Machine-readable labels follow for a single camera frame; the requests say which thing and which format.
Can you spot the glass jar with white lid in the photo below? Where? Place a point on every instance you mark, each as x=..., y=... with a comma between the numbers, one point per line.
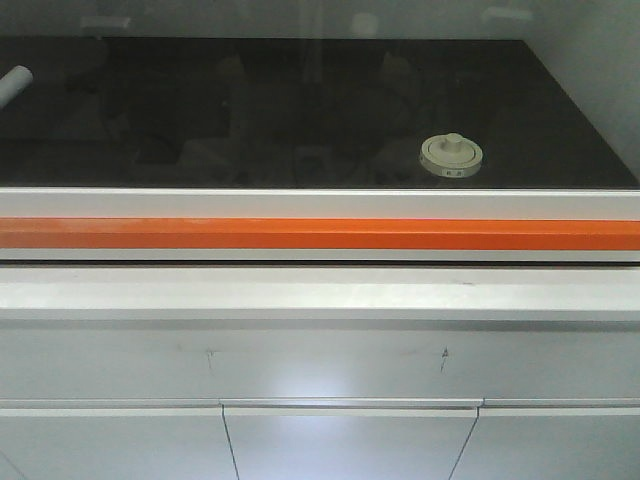
x=451, y=156

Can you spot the fume hood sash orange stripe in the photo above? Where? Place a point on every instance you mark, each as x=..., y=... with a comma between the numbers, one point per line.
x=291, y=131

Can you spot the white base cabinet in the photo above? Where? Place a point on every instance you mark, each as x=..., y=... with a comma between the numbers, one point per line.
x=319, y=373

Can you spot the white plastic pipe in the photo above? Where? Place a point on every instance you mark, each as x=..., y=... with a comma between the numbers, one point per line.
x=14, y=83

